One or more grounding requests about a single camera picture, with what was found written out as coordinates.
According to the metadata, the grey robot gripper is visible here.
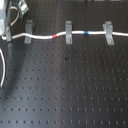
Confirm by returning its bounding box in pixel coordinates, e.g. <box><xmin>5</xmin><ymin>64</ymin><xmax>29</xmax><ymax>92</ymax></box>
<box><xmin>0</xmin><ymin>0</ymin><xmax>12</xmax><ymax>42</ymax></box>

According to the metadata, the white cable with coloured marks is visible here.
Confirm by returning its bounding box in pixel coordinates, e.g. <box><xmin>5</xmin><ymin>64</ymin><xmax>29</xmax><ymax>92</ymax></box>
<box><xmin>2</xmin><ymin>30</ymin><xmax>128</xmax><ymax>41</ymax></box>

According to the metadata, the black device with label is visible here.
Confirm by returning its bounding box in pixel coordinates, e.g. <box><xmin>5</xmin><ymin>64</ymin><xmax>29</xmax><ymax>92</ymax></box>
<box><xmin>16</xmin><ymin>0</ymin><xmax>29</xmax><ymax>19</ymax></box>

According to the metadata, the white loose cable left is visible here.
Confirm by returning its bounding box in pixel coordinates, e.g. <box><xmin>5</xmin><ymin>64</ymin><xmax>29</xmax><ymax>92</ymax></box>
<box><xmin>0</xmin><ymin>49</ymin><xmax>6</xmax><ymax>89</ymax></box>

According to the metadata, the left grey cable clip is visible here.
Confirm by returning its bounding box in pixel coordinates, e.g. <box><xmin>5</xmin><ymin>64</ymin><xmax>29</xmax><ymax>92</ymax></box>
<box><xmin>24</xmin><ymin>20</ymin><xmax>34</xmax><ymax>44</ymax></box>

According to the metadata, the grey cable clip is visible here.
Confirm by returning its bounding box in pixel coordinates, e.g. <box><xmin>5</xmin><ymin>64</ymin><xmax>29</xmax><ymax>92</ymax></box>
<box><xmin>24</xmin><ymin>20</ymin><xmax>34</xmax><ymax>44</ymax></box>
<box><xmin>103</xmin><ymin>21</ymin><xmax>114</xmax><ymax>45</ymax></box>
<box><xmin>65</xmin><ymin>21</ymin><xmax>72</xmax><ymax>45</ymax></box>

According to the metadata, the thin grey gripper wire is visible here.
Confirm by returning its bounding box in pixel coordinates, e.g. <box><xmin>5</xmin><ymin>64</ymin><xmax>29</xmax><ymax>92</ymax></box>
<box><xmin>8</xmin><ymin>6</ymin><xmax>20</xmax><ymax>28</ymax></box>

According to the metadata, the middle grey cable clip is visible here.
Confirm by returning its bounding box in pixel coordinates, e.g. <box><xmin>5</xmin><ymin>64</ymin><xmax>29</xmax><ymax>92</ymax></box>
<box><xmin>65</xmin><ymin>21</ymin><xmax>72</xmax><ymax>45</ymax></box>

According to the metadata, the right grey cable clip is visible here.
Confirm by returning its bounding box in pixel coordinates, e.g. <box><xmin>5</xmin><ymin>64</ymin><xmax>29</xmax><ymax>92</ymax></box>
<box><xmin>103</xmin><ymin>21</ymin><xmax>114</xmax><ymax>45</ymax></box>

